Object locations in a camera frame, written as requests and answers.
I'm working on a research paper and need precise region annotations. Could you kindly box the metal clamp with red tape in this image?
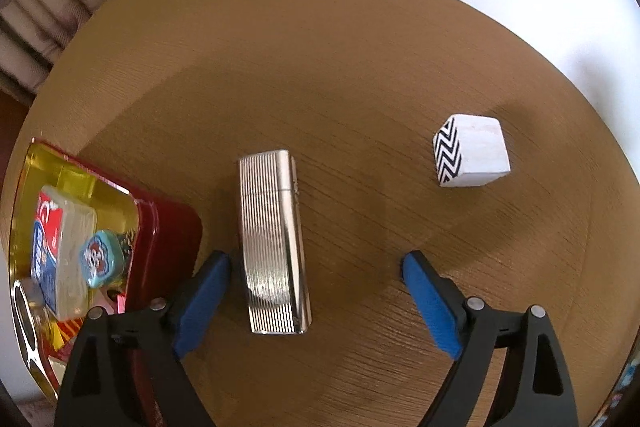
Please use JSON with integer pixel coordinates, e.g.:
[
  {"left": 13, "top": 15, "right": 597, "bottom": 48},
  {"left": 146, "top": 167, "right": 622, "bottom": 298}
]
[{"left": 10, "top": 277, "right": 60, "bottom": 403}]

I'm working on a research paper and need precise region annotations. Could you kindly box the silver ribbed metal case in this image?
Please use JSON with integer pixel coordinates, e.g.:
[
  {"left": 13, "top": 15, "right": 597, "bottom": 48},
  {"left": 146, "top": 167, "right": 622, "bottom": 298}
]
[{"left": 239, "top": 150, "right": 311, "bottom": 335}]

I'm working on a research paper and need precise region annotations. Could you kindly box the white chevron cube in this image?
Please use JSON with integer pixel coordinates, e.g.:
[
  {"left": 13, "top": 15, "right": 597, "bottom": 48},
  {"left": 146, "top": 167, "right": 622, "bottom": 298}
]
[{"left": 433, "top": 114, "right": 511, "bottom": 187}]

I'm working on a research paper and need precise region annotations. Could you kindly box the magenta block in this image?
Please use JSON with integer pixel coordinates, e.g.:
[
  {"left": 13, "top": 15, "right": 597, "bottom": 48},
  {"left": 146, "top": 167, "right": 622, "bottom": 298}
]
[{"left": 106, "top": 288, "right": 126, "bottom": 314}]

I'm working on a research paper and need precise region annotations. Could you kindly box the yellow block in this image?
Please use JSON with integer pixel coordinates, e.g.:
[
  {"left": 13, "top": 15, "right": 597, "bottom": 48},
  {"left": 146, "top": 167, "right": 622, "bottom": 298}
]
[{"left": 50, "top": 317, "right": 84, "bottom": 351}]

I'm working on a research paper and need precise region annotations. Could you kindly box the red gold tin box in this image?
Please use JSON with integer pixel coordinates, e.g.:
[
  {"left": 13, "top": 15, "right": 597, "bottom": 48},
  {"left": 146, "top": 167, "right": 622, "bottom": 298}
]
[{"left": 9, "top": 140, "right": 202, "bottom": 402}]

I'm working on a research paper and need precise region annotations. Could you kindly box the beige patterned curtain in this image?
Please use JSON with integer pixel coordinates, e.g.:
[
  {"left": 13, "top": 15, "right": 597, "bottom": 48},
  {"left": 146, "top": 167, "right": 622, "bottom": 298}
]
[{"left": 1, "top": 0, "right": 106, "bottom": 105}]

